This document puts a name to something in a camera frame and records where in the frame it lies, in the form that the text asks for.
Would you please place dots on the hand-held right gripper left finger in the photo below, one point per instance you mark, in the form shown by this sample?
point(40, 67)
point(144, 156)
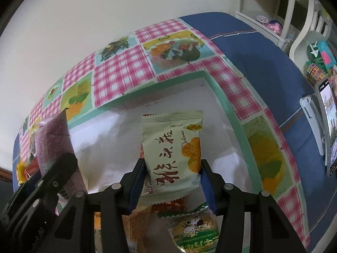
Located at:
point(137, 187)

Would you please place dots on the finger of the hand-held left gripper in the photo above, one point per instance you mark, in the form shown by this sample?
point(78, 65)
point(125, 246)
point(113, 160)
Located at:
point(60, 171)

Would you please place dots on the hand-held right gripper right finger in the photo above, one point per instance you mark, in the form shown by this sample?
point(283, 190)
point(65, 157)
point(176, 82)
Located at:
point(209, 189)

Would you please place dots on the pink snack packet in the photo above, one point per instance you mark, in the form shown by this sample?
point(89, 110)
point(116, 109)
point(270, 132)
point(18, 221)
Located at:
point(52, 142)

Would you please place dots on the cream snack packet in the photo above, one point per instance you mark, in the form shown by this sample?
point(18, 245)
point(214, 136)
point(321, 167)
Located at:
point(168, 147)

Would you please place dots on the white box with teal rim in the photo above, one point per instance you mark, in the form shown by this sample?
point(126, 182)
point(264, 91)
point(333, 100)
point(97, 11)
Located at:
point(110, 142)

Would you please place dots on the orange cracker packet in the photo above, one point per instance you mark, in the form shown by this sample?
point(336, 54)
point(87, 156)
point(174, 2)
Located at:
point(139, 224)

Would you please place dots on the flat red snack packet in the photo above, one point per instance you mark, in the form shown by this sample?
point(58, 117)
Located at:
point(169, 207)

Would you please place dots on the yellow snack packet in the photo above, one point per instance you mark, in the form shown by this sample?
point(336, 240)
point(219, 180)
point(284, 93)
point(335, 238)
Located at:
point(21, 174)

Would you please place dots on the gold green cow-print packet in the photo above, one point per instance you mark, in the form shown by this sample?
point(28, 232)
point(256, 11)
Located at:
point(194, 226)

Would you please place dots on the pink checkered tablecloth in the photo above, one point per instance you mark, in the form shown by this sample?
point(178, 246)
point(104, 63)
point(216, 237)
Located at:
point(118, 66)

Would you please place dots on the white phone stand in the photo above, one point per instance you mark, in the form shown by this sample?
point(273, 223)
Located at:
point(310, 110)

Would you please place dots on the black phone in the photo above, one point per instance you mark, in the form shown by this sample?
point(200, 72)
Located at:
point(329, 116)

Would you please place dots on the patterned tape rolls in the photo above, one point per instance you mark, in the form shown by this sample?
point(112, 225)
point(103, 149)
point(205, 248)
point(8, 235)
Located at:
point(316, 72)

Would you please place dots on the small green box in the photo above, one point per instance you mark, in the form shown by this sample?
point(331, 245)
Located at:
point(313, 52)

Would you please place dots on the pink round container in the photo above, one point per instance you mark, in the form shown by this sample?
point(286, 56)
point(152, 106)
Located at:
point(274, 27)

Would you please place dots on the pink teal pouch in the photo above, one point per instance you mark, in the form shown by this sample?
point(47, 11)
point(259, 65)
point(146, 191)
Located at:
point(327, 55)

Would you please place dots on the white shelf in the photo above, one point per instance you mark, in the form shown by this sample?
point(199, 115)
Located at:
point(284, 5)

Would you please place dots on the brown wooden frame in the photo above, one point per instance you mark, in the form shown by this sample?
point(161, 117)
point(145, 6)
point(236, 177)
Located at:
point(5, 174)

